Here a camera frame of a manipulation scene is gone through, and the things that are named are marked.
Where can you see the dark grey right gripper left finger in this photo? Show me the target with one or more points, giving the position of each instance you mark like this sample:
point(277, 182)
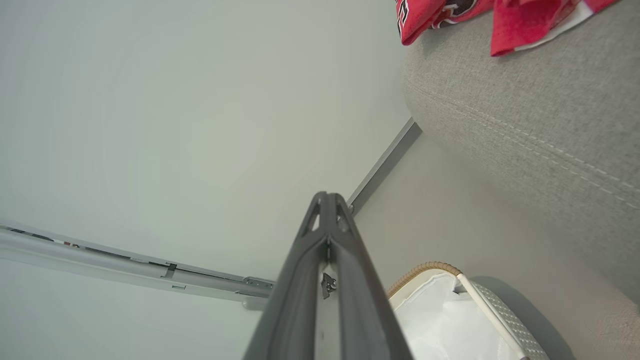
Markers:
point(295, 300)

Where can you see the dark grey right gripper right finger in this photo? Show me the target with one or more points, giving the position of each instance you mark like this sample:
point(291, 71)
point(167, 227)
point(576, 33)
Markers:
point(365, 310)

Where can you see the red Bulls logo garment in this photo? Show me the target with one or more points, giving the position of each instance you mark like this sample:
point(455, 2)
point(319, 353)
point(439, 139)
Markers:
point(420, 25)

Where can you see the red jersey with white trim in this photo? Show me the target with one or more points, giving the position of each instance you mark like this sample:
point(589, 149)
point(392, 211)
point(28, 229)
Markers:
point(520, 25)

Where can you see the white garment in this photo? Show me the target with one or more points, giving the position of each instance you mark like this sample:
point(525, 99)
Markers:
point(570, 21)

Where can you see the white basket liner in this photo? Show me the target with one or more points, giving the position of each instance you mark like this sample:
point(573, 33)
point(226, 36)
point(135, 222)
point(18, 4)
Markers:
point(440, 325)

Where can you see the wicker laundry basket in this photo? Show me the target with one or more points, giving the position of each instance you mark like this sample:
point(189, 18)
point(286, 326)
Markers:
point(505, 320)

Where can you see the grey fabric sofa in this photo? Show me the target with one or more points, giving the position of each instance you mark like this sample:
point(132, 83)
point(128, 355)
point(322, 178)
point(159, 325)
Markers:
point(525, 100)

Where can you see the grey metal partition post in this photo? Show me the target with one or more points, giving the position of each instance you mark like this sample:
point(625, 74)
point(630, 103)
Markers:
point(385, 162)
point(100, 265)

